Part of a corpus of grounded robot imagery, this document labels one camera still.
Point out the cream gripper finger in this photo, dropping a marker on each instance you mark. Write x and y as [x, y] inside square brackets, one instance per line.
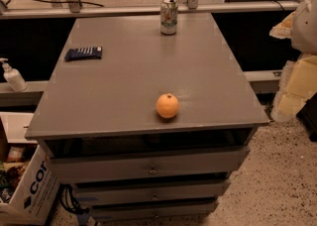
[298, 84]
[283, 30]

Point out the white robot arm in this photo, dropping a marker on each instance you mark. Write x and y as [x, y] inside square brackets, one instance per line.
[304, 28]

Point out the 7up soda can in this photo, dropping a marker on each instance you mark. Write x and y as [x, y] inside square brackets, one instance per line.
[168, 17]

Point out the orange fruit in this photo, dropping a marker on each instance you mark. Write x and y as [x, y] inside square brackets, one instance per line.
[167, 106]

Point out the grey drawer cabinet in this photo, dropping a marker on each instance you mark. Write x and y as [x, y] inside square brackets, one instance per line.
[98, 123]

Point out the white pump bottle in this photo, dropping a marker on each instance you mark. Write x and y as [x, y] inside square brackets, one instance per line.
[13, 76]

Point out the white cardboard box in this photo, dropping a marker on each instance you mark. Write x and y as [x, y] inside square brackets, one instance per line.
[33, 198]

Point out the metal frame rail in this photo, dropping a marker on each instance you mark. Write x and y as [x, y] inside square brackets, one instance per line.
[228, 7]

